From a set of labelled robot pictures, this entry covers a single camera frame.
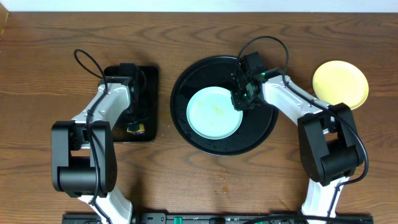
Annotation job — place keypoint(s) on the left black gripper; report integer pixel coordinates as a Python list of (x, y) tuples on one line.
[(134, 117)]

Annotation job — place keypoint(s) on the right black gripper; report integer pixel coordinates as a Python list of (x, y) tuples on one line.
[(239, 104)]

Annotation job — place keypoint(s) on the green and yellow sponge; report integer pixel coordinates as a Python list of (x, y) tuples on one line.
[(136, 129)]

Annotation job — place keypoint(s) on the light blue plate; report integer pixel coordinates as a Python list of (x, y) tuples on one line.
[(211, 114)]

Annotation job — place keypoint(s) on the yellow plate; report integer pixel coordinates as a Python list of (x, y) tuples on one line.
[(337, 82)]

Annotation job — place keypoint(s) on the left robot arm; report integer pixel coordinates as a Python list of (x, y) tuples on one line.
[(83, 157)]

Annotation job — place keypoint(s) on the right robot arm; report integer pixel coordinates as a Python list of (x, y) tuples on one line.
[(331, 151)]

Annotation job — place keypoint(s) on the black rectangular tray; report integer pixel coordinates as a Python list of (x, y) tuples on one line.
[(149, 119)]

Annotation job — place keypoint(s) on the black round tray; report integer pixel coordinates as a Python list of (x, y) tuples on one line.
[(257, 123)]

